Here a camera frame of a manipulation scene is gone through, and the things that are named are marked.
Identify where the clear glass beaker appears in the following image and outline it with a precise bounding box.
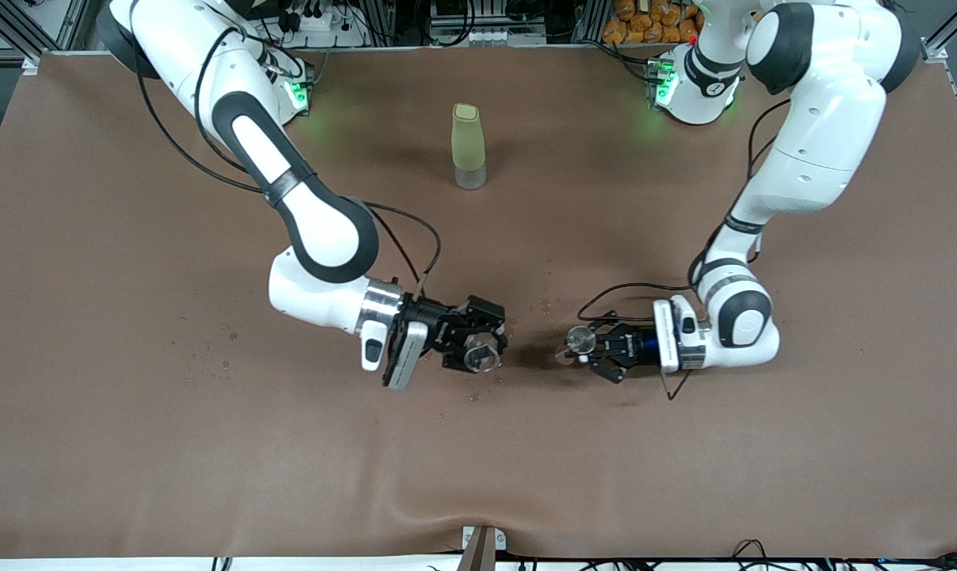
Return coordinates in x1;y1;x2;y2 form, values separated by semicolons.
462;331;503;374

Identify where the steel double jigger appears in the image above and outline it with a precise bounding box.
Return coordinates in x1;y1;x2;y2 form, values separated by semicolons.
556;327;598;366

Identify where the green bottle with clear base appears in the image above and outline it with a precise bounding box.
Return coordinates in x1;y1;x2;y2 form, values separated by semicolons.
451;103;488;191

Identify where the brown support strut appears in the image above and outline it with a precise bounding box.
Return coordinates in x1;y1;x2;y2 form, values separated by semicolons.
457;526;497;571

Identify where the brown table mat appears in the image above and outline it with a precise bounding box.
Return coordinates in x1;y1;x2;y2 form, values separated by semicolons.
0;44;957;560

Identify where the grey equipment box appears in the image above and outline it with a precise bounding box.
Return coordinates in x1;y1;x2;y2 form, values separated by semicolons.
429;0;549;47

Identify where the orange snack bag pile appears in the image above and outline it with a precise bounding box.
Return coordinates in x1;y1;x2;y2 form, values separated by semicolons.
603;0;705;44

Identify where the white power strip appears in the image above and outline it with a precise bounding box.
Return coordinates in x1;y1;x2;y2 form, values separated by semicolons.
280;6;368;48

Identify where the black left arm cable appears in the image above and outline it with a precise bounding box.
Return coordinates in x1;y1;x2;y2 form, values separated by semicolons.
577;99;792;400

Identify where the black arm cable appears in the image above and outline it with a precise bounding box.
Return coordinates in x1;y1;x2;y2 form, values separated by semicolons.
577;99;792;400
133;24;442;298

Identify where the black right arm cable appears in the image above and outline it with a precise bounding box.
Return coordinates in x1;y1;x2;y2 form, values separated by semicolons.
133;24;442;298

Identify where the grey metal table bracket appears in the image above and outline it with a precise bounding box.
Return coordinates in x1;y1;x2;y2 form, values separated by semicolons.
461;525;507;554

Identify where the aluminium frame profile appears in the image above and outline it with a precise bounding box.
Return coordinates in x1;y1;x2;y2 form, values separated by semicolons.
0;0;102;64
918;0;957;64

